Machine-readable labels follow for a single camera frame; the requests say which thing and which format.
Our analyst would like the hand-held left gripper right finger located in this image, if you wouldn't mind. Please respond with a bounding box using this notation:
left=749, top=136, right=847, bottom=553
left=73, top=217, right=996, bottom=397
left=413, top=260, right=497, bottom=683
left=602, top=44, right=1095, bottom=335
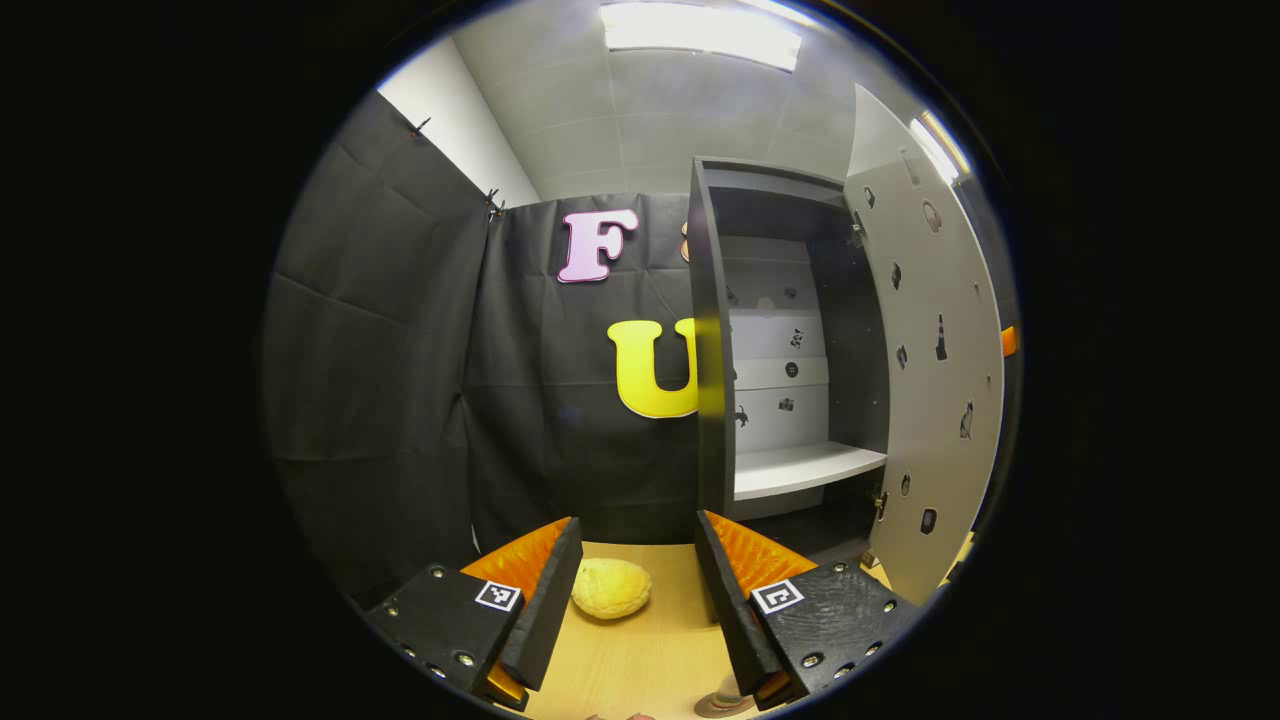
left=694, top=509, right=923, bottom=711

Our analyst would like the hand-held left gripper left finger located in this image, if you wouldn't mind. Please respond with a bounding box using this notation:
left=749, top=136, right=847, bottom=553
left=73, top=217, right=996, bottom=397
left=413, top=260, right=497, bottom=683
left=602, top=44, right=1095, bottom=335
left=365, top=516, right=585, bottom=712

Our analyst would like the grey cabinet door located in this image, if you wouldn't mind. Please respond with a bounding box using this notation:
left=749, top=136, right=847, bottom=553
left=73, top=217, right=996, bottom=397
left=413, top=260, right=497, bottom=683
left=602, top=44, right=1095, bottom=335
left=845, top=85, right=1007, bottom=607

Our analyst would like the dark grey cabinet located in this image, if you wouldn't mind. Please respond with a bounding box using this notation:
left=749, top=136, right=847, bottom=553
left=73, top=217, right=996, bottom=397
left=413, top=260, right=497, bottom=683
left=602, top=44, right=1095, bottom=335
left=685, top=157, right=893, bottom=563

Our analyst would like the white cabinet shelf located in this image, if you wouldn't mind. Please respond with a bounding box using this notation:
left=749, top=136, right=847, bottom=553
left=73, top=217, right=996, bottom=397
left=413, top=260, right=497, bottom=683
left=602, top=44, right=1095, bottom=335
left=733, top=442, right=888, bottom=502

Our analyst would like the yellow lemon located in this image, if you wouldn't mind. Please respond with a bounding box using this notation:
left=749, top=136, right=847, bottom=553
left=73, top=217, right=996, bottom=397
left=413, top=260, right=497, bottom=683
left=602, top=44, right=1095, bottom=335
left=572, top=558, right=653, bottom=621

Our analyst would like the narrow ceiling light panel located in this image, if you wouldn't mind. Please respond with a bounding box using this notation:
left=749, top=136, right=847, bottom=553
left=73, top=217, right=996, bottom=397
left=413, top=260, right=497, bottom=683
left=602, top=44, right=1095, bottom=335
left=910, top=113, right=963, bottom=187

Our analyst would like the black backdrop cloth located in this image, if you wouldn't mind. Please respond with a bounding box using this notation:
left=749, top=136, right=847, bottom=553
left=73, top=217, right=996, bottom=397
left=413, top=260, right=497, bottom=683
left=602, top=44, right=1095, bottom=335
left=262, top=90, right=723, bottom=611

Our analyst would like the large ceiling light panel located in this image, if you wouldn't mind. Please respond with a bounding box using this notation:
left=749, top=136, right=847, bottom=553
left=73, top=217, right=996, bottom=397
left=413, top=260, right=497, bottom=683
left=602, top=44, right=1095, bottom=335
left=600, top=0, right=803, bottom=73

